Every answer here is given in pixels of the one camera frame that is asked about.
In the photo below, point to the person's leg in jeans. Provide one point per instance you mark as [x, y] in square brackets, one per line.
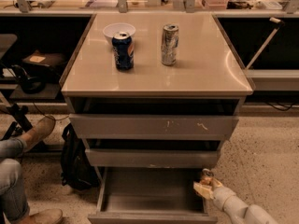
[12, 193]

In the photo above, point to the tan shoe upper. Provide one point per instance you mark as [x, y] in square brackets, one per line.
[38, 133]

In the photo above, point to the bottom drawer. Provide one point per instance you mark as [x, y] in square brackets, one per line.
[150, 196]

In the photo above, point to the tan shoe lower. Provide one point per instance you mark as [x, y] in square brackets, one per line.
[49, 216]

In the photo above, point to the dark box with label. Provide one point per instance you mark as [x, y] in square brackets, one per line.
[52, 62]

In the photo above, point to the black tripod stand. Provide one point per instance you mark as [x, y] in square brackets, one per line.
[20, 123]

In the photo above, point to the black headphones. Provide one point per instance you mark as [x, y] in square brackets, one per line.
[29, 85]

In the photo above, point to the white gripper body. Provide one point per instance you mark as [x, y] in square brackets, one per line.
[220, 192]

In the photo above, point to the blue Pepsi can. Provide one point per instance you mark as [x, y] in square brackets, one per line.
[123, 48]

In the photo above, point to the top drawer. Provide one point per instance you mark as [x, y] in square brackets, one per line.
[155, 118]

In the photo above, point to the black backpack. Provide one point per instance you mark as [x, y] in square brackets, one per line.
[77, 172]

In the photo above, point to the white bowl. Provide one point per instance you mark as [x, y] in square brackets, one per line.
[113, 28]

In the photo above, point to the silver tall can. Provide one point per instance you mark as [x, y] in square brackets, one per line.
[169, 44]

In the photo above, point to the orange soda can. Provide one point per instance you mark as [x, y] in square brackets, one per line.
[207, 178]

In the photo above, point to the drawer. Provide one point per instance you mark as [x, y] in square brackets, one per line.
[150, 196]
[154, 153]
[155, 118]

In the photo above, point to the middle drawer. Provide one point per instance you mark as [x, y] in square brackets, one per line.
[154, 153]

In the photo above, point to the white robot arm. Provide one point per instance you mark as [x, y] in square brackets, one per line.
[249, 214]

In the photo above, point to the grey drawer cabinet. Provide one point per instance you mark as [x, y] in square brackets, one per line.
[153, 96]

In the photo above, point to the tan shoe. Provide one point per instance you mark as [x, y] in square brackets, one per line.
[49, 216]
[38, 133]

